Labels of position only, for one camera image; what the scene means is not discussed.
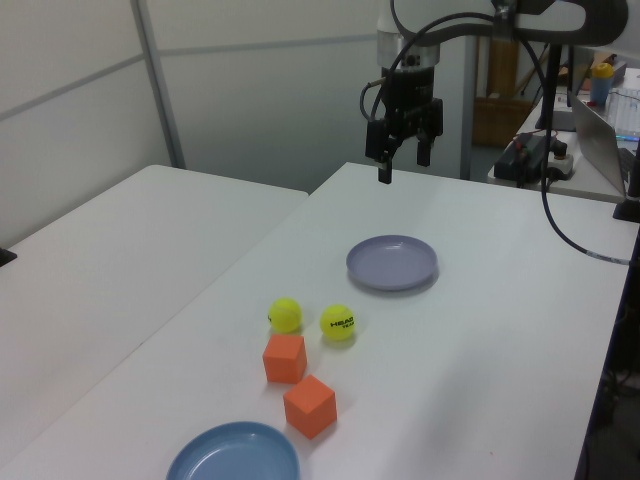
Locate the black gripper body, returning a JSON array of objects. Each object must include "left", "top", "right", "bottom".
[{"left": 381, "top": 66, "right": 436, "bottom": 141}]

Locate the yellow tennis ball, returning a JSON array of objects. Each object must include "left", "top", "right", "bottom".
[
  {"left": 319, "top": 304, "right": 356, "bottom": 342},
  {"left": 267, "top": 297, "right": 303, "bottom": 334}
]

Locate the orange cube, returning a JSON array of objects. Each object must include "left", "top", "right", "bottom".
[
  {"left": 282, "top": 374, "right": 337, "bottom": 441},
  {"left": 262, "top": 334, "right": 308, "bottom": 385}
]

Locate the brown cardboard box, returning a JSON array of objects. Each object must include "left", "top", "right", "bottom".
[{"left": 472, "top": 96, "right": 534, "bottom": 148}]

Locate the wooden board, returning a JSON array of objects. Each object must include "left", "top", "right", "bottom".
[{"left": 487, "top": 35, "right": 522, "bottom": 99}]

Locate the black power supply box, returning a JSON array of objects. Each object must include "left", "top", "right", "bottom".
[{"left": 493, "top": 132, "right": 551, "bottom": 188}]

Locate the black monitor stand pole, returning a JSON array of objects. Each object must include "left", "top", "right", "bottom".
[{"left": 541, "top": 42, "right": 562, "bottom": 132}]

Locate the purple plate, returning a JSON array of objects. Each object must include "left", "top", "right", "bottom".
[{"left": 345, "top": 234, "right": 440, "bottom": 292}]

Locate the white power plug block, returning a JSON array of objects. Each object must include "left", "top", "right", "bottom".
[{"left": 547, "top": 141, "right": 575, "bottom": 181}]

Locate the silver laptop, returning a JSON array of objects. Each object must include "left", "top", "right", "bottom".
[{"left": 569, "top": 92, "right": 640, "bottom": 199}]

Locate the white background desk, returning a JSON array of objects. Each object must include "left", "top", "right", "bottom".
[{"left": 487, "top": 59, "right": 640, "bottom": 204}]

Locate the blue bottle with yellow cap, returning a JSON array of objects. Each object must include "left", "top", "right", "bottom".
[{"left": 590, "top": 62, "right": 614, "bottom": 106}]

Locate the clear plastic box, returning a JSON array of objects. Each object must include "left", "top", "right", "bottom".
[{"left": 606, "top": 87, "right": 640, "bottom": 136}]

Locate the blue plate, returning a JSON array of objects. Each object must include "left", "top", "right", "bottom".
[{"left": 165, "top": 421, "right": 301, "bottom": 480}]

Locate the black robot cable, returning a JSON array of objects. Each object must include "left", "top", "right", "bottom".
[{"left": 360, "top": 0, "right": 630, "bottom": 265}]

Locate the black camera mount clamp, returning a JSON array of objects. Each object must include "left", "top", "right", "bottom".
[{"left": 612, "top": 139, "right": 640, "bottom": 222}]

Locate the grey partition post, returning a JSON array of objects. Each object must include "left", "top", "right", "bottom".
[{"left": 130, "top": 0, "right": 187, "bottom": 171}]

